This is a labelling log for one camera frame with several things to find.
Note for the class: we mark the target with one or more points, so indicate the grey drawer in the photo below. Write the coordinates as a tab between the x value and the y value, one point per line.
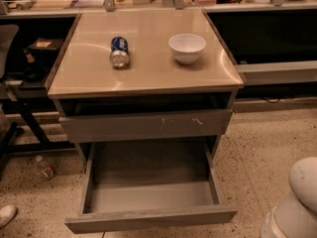
147	184
138	126

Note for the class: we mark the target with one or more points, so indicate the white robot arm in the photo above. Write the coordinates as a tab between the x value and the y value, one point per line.
296	215

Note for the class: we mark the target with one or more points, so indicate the grey drawer cabinet beige top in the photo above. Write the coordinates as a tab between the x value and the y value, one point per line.
86	83

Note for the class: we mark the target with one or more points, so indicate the grey top drawer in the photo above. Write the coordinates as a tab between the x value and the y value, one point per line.
138	126

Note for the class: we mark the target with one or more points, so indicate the blue soda can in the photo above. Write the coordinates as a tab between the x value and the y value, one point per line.
119	56

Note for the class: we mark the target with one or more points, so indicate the white bowl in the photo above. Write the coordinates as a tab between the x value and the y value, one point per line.
186	48

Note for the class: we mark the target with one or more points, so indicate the clear plastic bottle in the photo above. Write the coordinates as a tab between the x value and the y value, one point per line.
45	167

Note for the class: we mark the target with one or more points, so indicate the black box with label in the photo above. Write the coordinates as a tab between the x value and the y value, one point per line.
45	49

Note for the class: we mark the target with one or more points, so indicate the white shoe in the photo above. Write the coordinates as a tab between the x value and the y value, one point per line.
7	214

